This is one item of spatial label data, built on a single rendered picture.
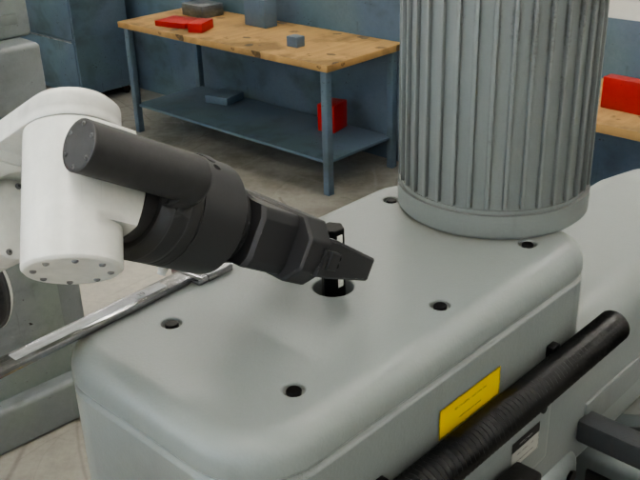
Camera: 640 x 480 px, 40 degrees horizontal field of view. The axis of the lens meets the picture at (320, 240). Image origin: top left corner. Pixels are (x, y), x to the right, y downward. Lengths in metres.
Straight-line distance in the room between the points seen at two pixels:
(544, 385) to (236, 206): 0.34
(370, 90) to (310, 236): 5.77
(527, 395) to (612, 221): 0.50
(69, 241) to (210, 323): 0.22
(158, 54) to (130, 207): 7.67
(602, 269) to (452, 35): 0.42
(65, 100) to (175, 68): 7.50
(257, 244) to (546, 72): 0.32
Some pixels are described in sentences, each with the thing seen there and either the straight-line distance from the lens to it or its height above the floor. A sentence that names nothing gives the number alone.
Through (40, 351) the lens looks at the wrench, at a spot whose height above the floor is 1.90.
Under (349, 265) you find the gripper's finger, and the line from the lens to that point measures 0.73.
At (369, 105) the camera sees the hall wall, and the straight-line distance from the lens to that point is 6.48.
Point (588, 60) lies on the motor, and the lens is 0.87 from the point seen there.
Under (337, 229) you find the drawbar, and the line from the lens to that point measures 0.76.
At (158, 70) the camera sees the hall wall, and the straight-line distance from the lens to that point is 8.31.
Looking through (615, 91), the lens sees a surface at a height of 0.97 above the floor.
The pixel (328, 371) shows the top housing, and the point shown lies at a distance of 0.68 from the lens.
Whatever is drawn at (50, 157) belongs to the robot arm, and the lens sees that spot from 0.59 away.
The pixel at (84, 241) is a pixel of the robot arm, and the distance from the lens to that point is 0.57.
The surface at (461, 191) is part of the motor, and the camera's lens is 0.87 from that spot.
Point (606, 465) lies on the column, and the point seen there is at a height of 1.52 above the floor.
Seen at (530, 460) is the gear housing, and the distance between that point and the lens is 0.98.
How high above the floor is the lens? 2.27
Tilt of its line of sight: 26 degrees down
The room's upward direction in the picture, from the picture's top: 2 degrees counter-clockwise
